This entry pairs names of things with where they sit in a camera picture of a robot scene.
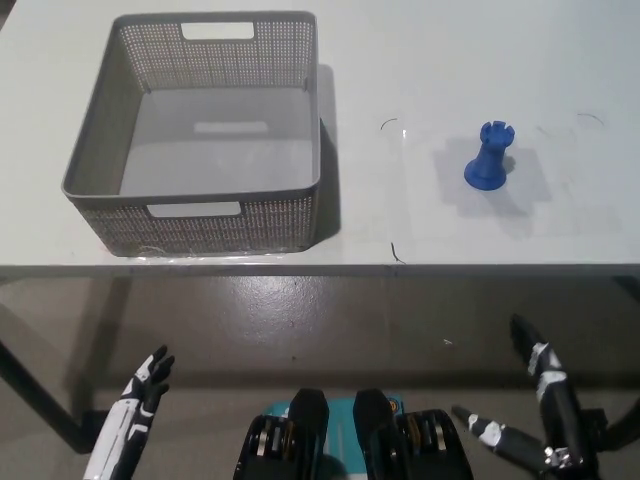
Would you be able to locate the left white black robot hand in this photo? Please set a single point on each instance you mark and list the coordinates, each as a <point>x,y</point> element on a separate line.
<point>132,410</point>

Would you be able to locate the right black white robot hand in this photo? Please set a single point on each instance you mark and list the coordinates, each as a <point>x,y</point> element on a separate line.
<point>560,410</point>

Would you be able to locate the blue rook chess piece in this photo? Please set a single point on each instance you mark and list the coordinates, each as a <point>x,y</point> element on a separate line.
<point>487,160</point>

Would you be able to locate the dark metal table leg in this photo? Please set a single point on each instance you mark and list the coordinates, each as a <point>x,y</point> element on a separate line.
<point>45,400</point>
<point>625,417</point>

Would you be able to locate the black teal robot torso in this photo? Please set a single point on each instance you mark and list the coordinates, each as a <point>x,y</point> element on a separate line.
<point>310,440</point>

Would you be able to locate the grey square tape patch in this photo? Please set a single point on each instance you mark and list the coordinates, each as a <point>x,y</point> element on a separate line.
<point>505,200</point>

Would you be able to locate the grey perforated plastic basket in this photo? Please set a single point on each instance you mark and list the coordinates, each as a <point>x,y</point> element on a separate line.
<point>100,165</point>

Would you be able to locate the black perforated foot bracket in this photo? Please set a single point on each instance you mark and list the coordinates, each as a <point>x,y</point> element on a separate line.
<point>95,420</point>
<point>595,420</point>

